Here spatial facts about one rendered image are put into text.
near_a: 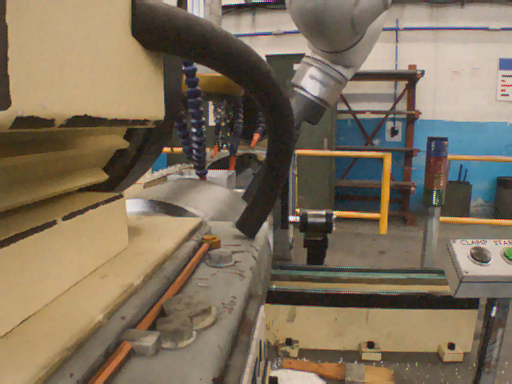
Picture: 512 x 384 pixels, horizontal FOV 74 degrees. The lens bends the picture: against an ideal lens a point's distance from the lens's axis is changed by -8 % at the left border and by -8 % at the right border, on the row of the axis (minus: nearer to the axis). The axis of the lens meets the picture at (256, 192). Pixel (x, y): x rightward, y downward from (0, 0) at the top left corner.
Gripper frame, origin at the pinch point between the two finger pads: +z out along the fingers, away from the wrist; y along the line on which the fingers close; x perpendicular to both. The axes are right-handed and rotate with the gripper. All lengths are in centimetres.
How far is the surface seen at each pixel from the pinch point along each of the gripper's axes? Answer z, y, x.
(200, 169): -1.1, 9.2, -9.2
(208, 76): -14.7, 2.1, -17.3
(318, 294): 10.3, 1.2, 20.8
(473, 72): -204, -467, 170
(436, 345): 7.4, 1.3, 47.0
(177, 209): -1.7, 31.8, -5.3
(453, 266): -9.7, 17.6, 30.1
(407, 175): -32, -455, 165
